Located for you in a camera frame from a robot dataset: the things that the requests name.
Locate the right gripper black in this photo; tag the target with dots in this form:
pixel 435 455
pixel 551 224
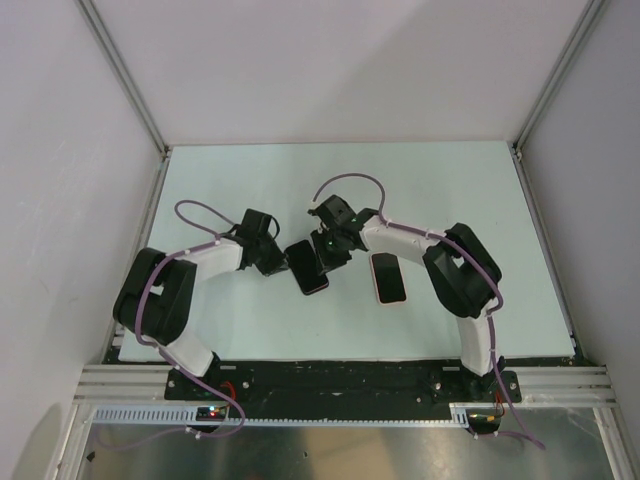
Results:
pixel 326 261

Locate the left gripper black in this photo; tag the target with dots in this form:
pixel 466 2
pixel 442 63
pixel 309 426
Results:
pixel 277 262

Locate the black phone case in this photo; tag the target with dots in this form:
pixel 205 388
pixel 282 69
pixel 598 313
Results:
pixel 312 287

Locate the purple phone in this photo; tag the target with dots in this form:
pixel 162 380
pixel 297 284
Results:
pixel 307 265

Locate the pink phone case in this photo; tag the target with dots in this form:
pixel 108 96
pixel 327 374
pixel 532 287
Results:
pixel 389 277

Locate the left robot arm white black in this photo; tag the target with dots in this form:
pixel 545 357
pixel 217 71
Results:
pixel 155 300

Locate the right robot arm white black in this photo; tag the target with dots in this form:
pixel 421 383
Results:
pixel 463 274

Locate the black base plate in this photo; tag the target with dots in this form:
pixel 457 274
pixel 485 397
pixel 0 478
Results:
pixel 346 390

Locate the left controller board with wires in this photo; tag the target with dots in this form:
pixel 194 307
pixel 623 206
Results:
pixel 217 412

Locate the controller board with wires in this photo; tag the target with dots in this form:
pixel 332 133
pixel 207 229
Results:
pixel 487 423
pixel 217 412

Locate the white slotted cable duct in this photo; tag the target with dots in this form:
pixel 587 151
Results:
pixel 186 415

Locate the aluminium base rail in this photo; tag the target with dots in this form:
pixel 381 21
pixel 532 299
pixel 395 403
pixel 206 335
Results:
pixel 553 387

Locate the left aluminium frame post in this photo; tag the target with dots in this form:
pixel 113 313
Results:
pixel 116 61

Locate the aluminium frame post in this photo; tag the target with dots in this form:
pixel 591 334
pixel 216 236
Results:
pixel 116 61
pixel 577 40

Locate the right controller board with wires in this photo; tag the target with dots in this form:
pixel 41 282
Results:
pixel 487 423

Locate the right aluminium frame post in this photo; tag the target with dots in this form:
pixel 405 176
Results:
pixel 577 40

